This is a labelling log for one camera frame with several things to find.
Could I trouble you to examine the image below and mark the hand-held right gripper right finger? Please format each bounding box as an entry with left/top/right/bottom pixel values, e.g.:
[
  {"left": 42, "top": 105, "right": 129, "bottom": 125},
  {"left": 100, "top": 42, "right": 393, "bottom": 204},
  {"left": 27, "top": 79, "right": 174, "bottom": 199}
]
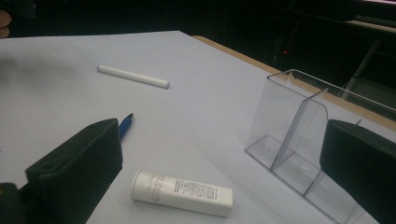
[{"left": 319, "top": 119, "right": 396, "bottom": 224}]

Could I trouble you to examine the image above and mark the white pen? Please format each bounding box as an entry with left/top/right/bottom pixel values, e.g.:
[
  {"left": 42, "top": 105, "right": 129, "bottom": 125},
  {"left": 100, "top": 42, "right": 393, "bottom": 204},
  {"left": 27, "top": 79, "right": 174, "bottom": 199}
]
[{"left": 97, "top": 64, "right": 171, "bottom": 90}]

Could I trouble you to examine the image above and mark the white metal stand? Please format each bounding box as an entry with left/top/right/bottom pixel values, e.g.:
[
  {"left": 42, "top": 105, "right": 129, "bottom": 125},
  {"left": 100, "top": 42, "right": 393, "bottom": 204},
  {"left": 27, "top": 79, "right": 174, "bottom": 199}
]
[{"left": 341, "top": 39, "right": 396, "bottom": 101}]

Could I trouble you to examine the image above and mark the white cosmetic tube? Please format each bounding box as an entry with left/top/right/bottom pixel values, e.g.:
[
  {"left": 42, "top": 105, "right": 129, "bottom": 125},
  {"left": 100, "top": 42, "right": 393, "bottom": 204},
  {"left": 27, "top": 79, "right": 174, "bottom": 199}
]
[{"left": 130, "top": 170, "right": 234, "bottom": 218}]

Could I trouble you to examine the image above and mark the white table cover board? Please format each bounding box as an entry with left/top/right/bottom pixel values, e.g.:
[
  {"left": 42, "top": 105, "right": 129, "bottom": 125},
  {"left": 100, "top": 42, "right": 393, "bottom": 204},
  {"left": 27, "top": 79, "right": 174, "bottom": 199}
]
[{"left": 0, "top": 30, "right": 396, "bottom": 224}]

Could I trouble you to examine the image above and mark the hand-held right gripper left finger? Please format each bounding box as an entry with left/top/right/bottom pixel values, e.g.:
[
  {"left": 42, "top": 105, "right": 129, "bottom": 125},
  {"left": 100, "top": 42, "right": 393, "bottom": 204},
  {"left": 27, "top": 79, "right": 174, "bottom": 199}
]
[{"left": 25, "top": 118, "right": 124, "bottom": 224}]

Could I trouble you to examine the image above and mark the blue pen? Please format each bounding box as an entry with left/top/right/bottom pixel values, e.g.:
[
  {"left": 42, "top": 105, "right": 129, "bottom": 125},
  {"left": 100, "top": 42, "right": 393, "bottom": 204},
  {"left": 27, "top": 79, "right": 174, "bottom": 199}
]
[{"left": 119, "top": 112, "right": 134, "bottom": 140}]

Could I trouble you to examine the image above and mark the clear plastic organizer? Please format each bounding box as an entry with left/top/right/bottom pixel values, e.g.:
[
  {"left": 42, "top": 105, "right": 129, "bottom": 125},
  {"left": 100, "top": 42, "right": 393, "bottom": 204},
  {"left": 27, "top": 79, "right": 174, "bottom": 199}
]
[{"left": 244, "top": 68, "right": 396, "bottom": 224}]

